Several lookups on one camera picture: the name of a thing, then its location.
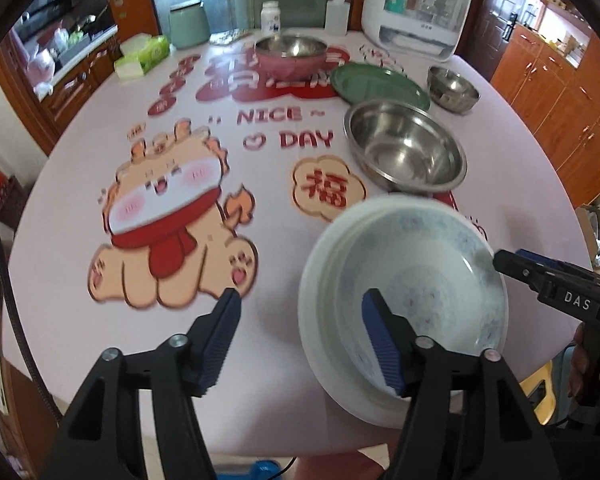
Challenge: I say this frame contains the white bottle steriliser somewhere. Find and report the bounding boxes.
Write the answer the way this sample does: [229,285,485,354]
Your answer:
[361,0,473,62]

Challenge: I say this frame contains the foil blister pack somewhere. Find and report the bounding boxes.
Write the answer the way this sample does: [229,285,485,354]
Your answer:
[209,30,253,45]

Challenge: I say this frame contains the dark brown entrance door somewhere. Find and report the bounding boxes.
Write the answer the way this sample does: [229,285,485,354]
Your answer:
[472,0,531,81]

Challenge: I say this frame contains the green plate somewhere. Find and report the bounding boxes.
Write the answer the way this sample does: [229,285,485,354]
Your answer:
[330,62,431,109]

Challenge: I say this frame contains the mint green canister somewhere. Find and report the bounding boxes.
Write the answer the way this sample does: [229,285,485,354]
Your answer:
[168,1,211,50]

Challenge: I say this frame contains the large white plate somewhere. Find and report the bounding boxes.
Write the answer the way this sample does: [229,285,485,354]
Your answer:
[297,195,481,429]

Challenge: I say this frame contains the small white floral plate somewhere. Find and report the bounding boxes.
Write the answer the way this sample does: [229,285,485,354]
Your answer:
[310,199,509,392]

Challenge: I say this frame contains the large steel bowl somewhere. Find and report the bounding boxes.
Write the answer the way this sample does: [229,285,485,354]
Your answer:
[343,100,468,192]

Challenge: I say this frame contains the small steel bowl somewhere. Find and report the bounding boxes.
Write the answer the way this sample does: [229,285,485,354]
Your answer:
[426,66,481,112]

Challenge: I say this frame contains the pink steel-lined bowl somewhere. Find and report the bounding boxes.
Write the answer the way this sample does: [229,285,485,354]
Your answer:
[254,34,329,81]

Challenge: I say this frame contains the wooden lower kitchen cabinet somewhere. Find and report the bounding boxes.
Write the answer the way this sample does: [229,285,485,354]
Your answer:
[0,27,123,141]

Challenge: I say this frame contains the wooden display shelf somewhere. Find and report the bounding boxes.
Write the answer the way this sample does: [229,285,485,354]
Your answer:
[522,0,596,68]

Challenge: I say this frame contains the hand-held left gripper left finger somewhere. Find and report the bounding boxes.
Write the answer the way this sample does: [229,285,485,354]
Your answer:
[50,287,242,480]

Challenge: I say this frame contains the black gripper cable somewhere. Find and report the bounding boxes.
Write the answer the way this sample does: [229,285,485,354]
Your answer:
[0,200,66,426]

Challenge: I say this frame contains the yellow stool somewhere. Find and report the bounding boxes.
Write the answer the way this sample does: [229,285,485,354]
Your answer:
[522,364,556,426]

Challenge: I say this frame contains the white pill bottle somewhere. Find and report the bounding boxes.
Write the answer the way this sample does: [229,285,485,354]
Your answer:
[261,1,282,34]

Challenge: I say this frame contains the green tissue pack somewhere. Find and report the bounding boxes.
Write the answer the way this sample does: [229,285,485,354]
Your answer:
[114,33,171,78]

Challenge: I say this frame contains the pink kettle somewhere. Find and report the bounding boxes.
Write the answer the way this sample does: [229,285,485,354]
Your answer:
[27,49,56,93]

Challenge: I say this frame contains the tall wooden cabinet wall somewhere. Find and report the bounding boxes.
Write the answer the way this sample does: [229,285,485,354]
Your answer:
[490,20,600,211]

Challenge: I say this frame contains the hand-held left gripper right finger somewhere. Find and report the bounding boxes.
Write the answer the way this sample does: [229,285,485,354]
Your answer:
[361,288,561,480]

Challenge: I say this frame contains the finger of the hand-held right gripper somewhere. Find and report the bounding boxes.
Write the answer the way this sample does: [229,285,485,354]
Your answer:
[515,248,594,282]
[492,250,557,297]

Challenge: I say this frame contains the clear squeeze bottle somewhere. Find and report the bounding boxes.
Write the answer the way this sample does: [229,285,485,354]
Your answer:
[325,0,351,37]

